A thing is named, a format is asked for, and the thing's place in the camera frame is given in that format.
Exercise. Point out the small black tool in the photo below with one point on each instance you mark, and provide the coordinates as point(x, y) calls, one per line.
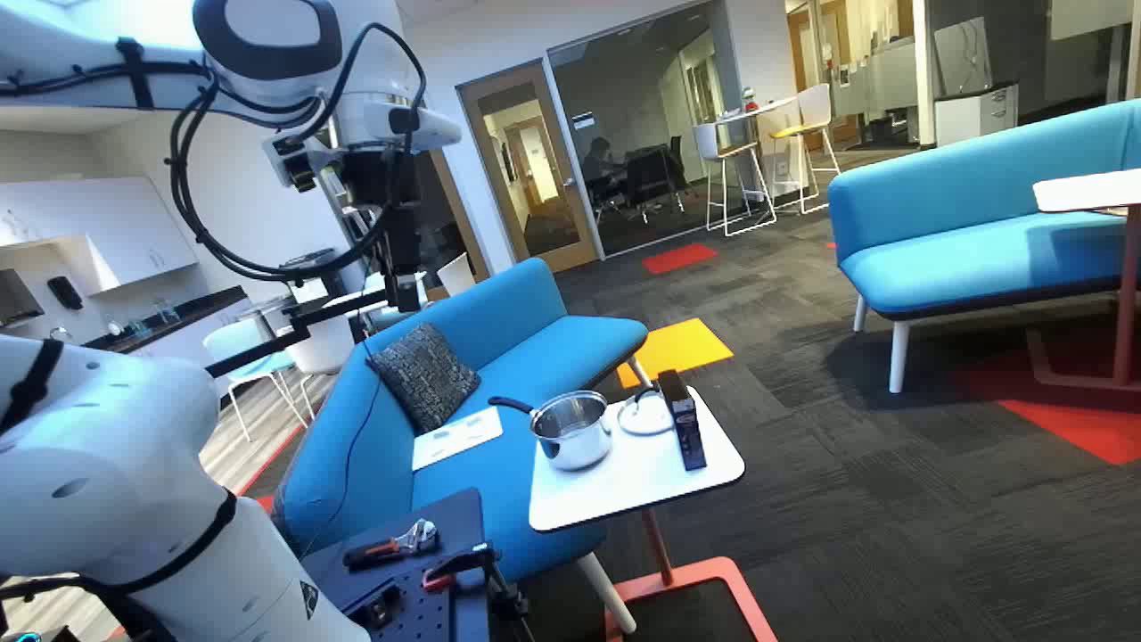
point(380, 608)

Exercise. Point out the white side table orange frame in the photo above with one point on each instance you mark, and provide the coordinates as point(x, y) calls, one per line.
point(1088, 192)
point(619, 476)

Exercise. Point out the white high table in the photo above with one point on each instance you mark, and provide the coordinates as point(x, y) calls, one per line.
point(766, 110)

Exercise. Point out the perforated tool board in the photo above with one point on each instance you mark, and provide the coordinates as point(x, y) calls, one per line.
point(405, 602)

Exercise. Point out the black red hand tool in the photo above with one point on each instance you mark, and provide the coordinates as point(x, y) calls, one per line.
point(386, 552)

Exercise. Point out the black countertop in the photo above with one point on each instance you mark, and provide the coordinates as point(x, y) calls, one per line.
point(165, 318)

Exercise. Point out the blue sofa white legs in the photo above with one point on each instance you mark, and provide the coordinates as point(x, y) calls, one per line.
point(975, 237)
point(522, 334)

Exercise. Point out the yellow seat high stool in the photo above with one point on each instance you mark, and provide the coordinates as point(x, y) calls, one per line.
point(808, 129)

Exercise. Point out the light blue chair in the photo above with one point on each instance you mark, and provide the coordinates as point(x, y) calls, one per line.
point(250, 350)

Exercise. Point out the grey patterned cushion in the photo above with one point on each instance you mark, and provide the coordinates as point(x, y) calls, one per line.
point(423, 377)

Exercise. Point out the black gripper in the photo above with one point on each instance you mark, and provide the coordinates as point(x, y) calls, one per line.
point(395, 214)

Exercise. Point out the black horizontal bar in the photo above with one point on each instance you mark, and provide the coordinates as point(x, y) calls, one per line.
point(297, 326)

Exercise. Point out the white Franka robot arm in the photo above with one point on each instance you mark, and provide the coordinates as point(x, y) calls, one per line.
point(108, 476)

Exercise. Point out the white paper sheet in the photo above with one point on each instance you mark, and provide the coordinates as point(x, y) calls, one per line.
point(456, 437)

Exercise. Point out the grey printer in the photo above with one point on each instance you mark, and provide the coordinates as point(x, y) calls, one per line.
point(320, 269)

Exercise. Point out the white high stool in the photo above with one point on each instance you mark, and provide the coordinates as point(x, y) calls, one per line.
point(740, 180)

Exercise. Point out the white low cabinet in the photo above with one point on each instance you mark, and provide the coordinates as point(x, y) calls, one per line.
point(975, 112)

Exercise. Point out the glass pot lid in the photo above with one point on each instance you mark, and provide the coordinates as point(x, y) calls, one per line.
point(644, 414)

